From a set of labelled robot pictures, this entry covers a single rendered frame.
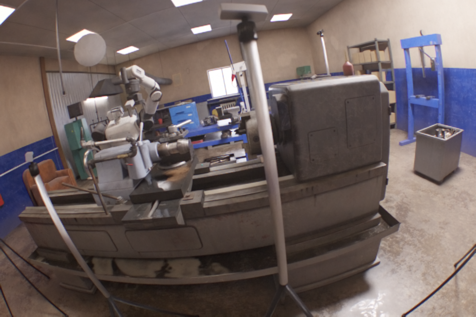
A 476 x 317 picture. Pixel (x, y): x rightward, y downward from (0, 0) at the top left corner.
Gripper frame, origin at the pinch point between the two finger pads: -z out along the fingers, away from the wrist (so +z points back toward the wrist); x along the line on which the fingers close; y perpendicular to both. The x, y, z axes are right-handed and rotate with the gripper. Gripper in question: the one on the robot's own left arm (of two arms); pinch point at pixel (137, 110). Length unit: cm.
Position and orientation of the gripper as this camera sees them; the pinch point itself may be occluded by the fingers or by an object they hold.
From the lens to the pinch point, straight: 129.5
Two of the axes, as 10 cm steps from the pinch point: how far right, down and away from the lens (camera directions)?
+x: -9.8, 1.6, 1.2
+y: -0.7, 2.6, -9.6
